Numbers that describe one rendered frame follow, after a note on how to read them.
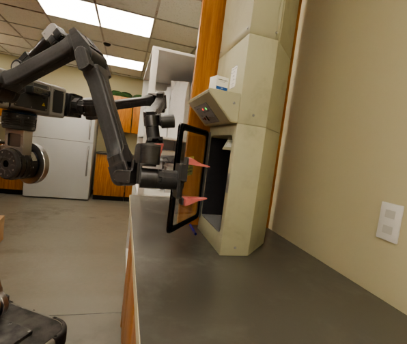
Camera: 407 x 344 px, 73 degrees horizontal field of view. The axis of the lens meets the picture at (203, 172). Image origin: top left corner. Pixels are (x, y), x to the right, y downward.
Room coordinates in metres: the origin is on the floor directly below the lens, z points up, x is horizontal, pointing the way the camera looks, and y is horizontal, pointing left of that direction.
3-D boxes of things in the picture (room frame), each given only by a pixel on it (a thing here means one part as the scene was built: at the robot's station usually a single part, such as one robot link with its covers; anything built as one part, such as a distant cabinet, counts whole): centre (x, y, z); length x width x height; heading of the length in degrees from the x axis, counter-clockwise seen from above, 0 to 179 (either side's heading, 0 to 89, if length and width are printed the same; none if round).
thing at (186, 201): (0.82, 0.03, 1.17); 0.09 x 0.07 x 0.07; 106
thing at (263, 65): (1.15, -0.17, 1.33); 0.32 x 0.25 x 0.77; 16
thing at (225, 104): (1.09, 0.01, 1.46); 0.32 x 0.11 x 0.10; 16
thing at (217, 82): (1.02, -0.01, 1.54); 0.05 x 0.05 x 0.06; 30
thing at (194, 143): (1.11, 0.05, 1.19); 0.30 x 0.01 x 0.40; 161
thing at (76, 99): (1.48, 0.69, 1.45); 0.09 x 0.08 x 0.12; 164
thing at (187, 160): (0.83, 0.03, 1.24); 0.09 x 0.07 x 0.07; 106
